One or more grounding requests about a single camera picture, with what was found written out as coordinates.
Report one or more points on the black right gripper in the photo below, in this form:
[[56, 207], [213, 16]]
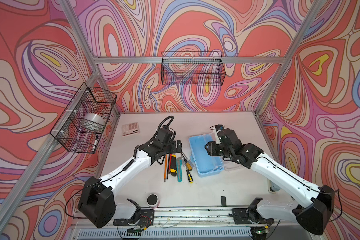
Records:
[[210, 147]]

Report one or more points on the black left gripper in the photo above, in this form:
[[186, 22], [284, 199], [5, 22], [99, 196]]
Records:
[[173, 150]]

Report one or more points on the blue plastic tool box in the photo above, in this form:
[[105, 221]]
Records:
[[206, 165]]

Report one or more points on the yellow black utility knife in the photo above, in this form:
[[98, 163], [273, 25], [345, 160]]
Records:
[[173, 165]]

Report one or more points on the orange hex key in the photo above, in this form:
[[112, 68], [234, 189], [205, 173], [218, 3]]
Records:
[[166, 168]]

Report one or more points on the red hex key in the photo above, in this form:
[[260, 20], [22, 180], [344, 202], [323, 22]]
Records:
[[169, 166]]

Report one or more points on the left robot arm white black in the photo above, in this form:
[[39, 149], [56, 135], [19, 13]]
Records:
[[97, 202]]

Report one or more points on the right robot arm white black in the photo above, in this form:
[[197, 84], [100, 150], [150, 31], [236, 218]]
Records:
[[311, 207]]

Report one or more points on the teal utility knife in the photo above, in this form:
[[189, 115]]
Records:
[[179, 169]]

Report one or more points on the yellow black screwdriver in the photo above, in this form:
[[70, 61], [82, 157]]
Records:
[[189, 176]]

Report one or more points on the white pink calculator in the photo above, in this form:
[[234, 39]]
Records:
[[130, 129]]

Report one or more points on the small black block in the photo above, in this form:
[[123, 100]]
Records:
[[223, 201]]

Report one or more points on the pink cup black lid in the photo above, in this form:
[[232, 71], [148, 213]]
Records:
[[153, 201]]

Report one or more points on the small yellow handled screwdriver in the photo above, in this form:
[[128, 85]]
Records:
[[187, 164]]

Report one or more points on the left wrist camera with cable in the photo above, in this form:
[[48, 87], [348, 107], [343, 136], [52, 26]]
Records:
[[166, 123]]

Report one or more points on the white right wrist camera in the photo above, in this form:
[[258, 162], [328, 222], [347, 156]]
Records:
[[219, 131]]

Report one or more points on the aluminium front rail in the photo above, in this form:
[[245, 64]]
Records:
[[192, 223]]

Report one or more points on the grey box by wall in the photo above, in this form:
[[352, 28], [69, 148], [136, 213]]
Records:
[[272, 187]]

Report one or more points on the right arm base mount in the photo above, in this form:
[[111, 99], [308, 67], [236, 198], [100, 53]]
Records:
[[250, 215]]

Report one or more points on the black wire basket back wall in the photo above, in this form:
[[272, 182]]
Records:
[[192, 68]]

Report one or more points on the black wire basket wall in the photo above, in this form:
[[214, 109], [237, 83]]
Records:
[[70, 132], [192, 68]]

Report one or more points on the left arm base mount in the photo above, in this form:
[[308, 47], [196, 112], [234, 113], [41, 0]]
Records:
[[129, 213]]

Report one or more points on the grey duct tape roll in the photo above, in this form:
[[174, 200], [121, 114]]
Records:
[[93, 122]]

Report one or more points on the black wire basket left wall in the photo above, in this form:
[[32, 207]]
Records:
[[70, 132]]

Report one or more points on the aluminium frame corner post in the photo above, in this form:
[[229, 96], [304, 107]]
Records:
[[304, 28]]

